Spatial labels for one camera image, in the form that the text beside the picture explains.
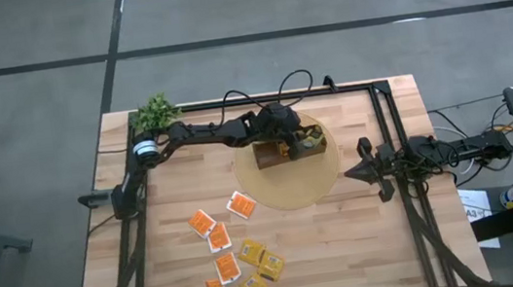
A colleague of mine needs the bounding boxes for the wooden tea organizer box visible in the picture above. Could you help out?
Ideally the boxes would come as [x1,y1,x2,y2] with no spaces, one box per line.
[250,123,330,171]

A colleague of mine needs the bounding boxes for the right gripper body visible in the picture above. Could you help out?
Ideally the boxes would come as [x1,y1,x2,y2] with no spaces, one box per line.
[357,132,413,205]

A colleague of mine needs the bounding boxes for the green tea packet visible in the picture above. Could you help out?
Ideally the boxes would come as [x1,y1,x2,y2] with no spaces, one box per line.
[302,124,328,151]

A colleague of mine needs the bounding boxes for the round woven placemat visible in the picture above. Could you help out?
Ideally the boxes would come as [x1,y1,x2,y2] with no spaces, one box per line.
[227,105,348,218]

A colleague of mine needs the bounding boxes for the white paper sheet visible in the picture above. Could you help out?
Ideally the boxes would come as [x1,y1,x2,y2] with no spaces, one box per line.
[457,185,503,254]

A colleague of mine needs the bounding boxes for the small black clamp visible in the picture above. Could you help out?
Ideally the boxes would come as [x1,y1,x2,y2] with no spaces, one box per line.
[320,73,341,94]

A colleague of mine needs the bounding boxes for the green plant in white pot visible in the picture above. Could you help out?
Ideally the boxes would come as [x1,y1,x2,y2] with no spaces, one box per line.
[127,90,186,136]

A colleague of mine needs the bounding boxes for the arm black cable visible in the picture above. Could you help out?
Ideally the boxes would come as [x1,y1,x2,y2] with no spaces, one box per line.
[391,137,463,196]
[214,67,319,126]

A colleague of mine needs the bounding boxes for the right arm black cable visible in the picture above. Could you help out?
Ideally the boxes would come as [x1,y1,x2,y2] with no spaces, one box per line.
[391,137,463,196]

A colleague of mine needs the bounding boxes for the yellow cable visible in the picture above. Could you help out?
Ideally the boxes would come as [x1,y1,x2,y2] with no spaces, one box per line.
[489,121,513,135]

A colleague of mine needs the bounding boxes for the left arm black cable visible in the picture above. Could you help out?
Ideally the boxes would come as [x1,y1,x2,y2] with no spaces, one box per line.
[214,67,319,126]

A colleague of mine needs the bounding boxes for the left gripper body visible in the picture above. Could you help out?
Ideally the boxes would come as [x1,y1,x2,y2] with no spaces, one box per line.
[278,125,311,162]

